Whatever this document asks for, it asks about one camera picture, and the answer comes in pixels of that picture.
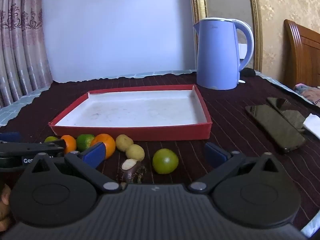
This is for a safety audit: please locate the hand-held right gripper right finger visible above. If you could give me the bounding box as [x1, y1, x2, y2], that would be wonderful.
[188, 142, 288, 194]

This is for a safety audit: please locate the black round object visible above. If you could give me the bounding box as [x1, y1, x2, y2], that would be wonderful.
[240, 67, 256, 78]

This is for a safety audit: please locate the dark red striped cloth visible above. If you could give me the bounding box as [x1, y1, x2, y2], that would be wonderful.
[0, 71, 320, 233]

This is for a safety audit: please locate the person's left hand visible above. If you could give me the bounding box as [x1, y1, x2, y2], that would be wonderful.
[0, 184, 13, 230]

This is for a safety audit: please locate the tan longan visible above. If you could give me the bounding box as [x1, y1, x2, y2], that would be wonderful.
[115, 134, 134, 152]
[125, 144, 145, 161]

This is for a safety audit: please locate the blue electric kettle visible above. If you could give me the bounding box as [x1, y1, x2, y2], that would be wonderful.
[193, 17, 255, 90]

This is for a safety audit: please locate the white tissue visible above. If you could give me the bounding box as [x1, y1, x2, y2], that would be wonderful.
[302, 113, 320, 140]

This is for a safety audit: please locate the gold frame moulding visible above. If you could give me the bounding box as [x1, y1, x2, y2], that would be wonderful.
[246, 0, 263, 72]
[189, 0, 208, 28]

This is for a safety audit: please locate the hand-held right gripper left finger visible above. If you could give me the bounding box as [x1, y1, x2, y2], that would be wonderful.
[24, 142, 120, 193]

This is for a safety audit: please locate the orange mandarin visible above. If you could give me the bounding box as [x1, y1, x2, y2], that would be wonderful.
[90, 133, 116, 160]
[61, 135, 77, 154]

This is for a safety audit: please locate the floral bedding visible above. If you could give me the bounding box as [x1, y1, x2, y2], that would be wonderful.
[293, 83, 320, 106]

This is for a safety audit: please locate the green citrus fruit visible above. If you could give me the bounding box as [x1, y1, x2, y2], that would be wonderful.
[152, 148, 179, 175]
[76, 134, 96, 152]

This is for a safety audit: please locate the wooden headboard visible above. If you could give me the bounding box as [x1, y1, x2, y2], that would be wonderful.
[284, 19, 320, 90]

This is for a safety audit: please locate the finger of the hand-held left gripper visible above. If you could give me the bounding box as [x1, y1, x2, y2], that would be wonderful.
[0, 139, 67, 158]
[0, 132, 21, 142]

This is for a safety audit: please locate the pink patterned curtain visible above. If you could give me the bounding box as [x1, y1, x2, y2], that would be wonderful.
[0, 0, 53, 108]

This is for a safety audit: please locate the white wall socket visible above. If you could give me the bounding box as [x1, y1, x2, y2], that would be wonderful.
[238, 43, 248, 60]

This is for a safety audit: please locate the black smartphone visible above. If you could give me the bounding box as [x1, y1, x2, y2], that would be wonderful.
[245, 104, 307, 154]
[266, 97, 313, 131]

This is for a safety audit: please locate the red cardboard tray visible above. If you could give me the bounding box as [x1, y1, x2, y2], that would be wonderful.
[48, 84, 213, 142]

